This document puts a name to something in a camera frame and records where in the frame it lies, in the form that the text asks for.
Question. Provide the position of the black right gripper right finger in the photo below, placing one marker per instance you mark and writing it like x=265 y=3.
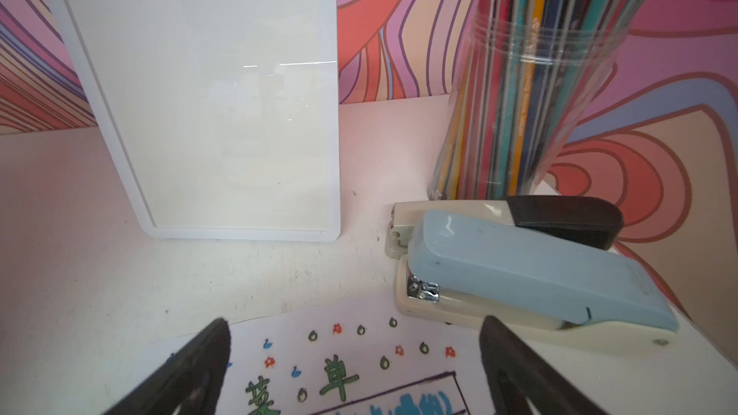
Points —
x=520 y=381

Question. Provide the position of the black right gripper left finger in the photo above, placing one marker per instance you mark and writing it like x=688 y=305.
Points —
x=190 y=382

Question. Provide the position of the black and beige stapler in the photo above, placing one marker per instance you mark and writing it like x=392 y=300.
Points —
x=586 y=220

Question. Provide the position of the white board right panel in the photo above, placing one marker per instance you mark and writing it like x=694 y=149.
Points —
x=221 y=116

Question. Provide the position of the hand-drawn colourful menu sheet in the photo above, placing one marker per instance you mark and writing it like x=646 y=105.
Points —
x=357 y=356

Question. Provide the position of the clear pencil holder cup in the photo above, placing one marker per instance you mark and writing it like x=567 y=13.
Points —
x=529 y=69

